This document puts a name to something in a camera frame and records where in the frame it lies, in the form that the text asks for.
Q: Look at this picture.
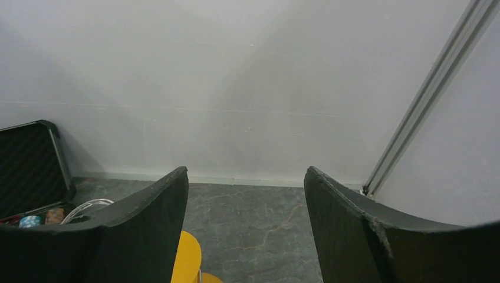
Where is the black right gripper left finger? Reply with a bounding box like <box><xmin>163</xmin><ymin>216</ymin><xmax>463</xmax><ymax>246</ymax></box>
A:
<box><xmin>1</xmin><ymin>166</ymin><xmax>189</xmax><ymax>282</ymax></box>

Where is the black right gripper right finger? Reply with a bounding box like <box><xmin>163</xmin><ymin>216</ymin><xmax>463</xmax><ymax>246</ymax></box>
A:
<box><xmin>304</xmin><ymin>167</ymin><xmax>499</xmax><ymax>282</ymax></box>

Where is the yellow plastic wine glass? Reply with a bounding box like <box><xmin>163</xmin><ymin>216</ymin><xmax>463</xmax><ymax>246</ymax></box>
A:
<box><xmin>171</xmin><ymin>231</ymin><xmax>223</xmax><ymax>283</ymax></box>

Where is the clear wine glass on rack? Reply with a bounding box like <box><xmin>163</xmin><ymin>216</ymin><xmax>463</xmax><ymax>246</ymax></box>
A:
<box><xmin>61</xmin><ymin>198</ymin><xmax>114</xmax><ymax>224</ymax></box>

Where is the black poker chip case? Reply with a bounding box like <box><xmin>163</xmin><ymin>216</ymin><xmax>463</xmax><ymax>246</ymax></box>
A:
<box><xmin>1</xmin><ymin>120</ymin><xmax>76</xmax><ymax>225</ymax></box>

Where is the aluminium frame post right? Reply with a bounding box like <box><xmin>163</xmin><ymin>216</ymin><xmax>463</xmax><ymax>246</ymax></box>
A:
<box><xmin>363</xmin><ymin>1</ymin><xmax>499</xmax><ymax>198</ymax></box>

